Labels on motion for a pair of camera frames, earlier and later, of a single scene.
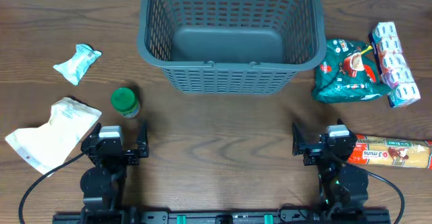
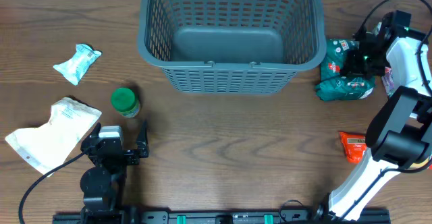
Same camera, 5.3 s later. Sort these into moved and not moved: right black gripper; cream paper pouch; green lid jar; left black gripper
Moved: right black gripper
Not moved: green lid jar; left black gripper; cream paper pouch
